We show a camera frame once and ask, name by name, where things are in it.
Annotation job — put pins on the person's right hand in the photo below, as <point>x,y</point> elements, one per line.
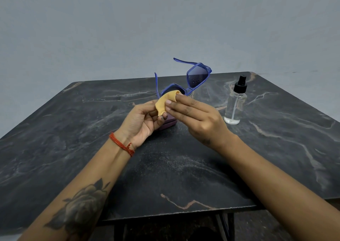
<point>204,121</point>

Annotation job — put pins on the person's right little finger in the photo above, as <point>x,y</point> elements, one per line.
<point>187,124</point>

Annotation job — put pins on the clear spray bottle black cap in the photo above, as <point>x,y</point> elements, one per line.
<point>235,108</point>

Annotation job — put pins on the person's right middle finger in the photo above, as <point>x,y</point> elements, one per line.
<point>183,107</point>

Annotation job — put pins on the person's left thumb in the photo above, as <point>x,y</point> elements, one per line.
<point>145,104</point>

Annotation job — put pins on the person's left forearm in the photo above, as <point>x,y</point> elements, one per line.
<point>79,195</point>

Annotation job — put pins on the person's right forearm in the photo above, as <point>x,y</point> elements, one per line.
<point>279,193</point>

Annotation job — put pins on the purple glasses case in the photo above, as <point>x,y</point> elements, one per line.
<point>170,123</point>

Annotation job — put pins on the yellow cleaning cloth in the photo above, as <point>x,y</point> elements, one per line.
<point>163,103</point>

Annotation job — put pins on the blue frame sunglasses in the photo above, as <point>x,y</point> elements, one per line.
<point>198,75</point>

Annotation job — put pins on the person's left hand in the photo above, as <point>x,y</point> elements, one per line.
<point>135,125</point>

